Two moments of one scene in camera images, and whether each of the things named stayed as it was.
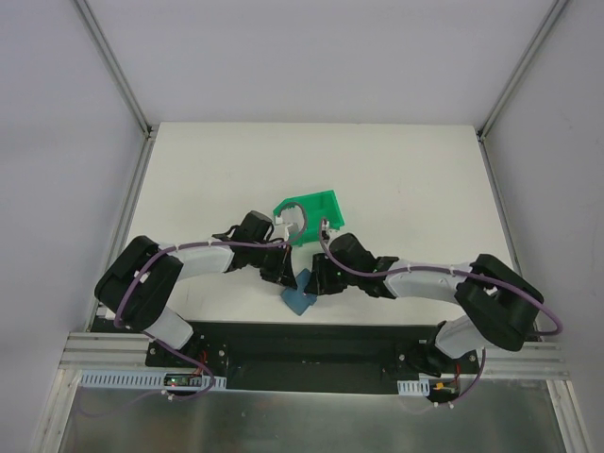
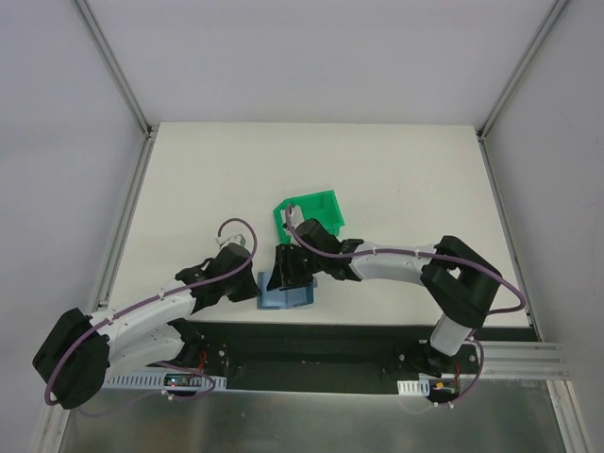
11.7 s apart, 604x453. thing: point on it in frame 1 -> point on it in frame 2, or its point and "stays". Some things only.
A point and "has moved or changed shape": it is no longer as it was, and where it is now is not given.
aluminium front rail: (92, 351) stays
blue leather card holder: (296, 298) has moved or changed shape
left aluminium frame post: (150, 130) stays
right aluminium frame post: (555, 12) stays
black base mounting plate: (263, 358) stays
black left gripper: (284, 272) -> (243, 285)
